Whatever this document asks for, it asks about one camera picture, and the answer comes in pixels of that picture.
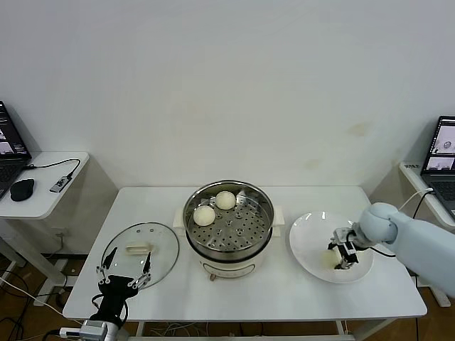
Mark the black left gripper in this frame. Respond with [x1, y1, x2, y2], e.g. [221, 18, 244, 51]
[95, 247, 153, 321]

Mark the cream electric cooking pot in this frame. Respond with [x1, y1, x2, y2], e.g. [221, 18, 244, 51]
[173, 205, 287, 283]

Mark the white steamed baozi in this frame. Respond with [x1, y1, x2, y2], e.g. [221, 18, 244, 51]
[193, 206, 217, 227]
[215, 190, 237, 210]
[319, 249, 341, 271]

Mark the round white plate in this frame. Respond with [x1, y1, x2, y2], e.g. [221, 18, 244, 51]
[289, 211, 375, 284]

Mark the black computer mouse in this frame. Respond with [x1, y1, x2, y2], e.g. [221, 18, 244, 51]
[9, 178, 36, 202]

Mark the black cable with adapter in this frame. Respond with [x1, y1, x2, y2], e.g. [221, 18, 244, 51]
[410, 191, 437, 221]

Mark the perforated steel steamer basket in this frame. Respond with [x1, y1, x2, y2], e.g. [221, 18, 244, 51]
[183, 180, 277, 262]

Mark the black usb cable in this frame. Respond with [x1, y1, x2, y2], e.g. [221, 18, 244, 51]
[23, 158, 82, 180]

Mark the grey open laptop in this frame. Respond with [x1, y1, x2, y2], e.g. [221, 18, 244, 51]
[420, 115, 455, 220]

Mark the small grey usb hub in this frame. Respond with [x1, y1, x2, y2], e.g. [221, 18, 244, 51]
[50, 175, 71, 194]

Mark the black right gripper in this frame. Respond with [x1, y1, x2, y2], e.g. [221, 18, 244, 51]
[327, 234, 360, 272]

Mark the white floor cable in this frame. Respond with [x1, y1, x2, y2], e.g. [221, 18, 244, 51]
[0, 275, 54, 307]

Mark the white charging cable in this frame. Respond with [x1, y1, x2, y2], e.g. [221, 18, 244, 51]
[397, 188, 435, 214]

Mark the round glass pot lid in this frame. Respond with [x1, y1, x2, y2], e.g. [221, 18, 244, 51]
[102, 222, 181, 291]

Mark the black open laptop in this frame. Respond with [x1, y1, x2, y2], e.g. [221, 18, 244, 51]
[0, 100, 33, 200]

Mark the white side desk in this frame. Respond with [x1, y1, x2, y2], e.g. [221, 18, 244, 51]
[397, 161, 455, 308]
[0, 151, 120, 306]

